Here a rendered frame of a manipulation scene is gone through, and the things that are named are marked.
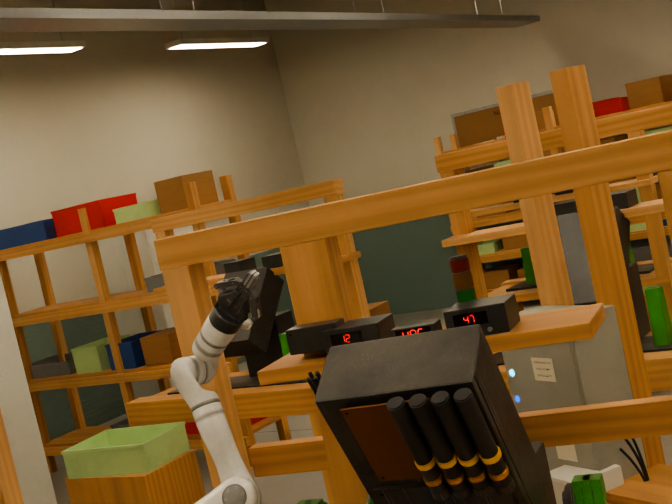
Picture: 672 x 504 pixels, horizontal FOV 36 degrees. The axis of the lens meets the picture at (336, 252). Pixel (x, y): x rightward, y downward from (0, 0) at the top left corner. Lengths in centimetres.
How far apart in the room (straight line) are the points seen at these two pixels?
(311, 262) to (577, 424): 82
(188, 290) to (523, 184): 101
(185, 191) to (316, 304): 508
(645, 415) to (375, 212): 86
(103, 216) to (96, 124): 351
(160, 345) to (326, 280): 570
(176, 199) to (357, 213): 534
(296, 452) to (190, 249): 67
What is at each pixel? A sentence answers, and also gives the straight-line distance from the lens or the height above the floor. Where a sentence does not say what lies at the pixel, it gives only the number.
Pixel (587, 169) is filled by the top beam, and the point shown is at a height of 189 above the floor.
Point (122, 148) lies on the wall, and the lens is 1215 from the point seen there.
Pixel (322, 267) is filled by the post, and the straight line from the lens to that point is 284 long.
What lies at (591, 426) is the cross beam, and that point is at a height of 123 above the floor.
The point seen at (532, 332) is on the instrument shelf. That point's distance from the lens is 258.
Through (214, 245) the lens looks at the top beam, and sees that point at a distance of 297.
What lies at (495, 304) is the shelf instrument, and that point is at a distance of 262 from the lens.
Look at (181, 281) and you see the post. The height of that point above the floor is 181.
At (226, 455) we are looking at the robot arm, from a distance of 244.
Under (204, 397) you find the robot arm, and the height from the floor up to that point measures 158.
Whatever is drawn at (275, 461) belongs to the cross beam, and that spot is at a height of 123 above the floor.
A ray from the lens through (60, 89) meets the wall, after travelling 1173.
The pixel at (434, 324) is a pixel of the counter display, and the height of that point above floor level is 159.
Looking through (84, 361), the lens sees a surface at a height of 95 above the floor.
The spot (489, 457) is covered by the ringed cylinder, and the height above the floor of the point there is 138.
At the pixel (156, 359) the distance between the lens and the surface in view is 854.
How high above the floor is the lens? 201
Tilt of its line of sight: 4 degrees down
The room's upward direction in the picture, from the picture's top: 13 degrees counter-clockwise
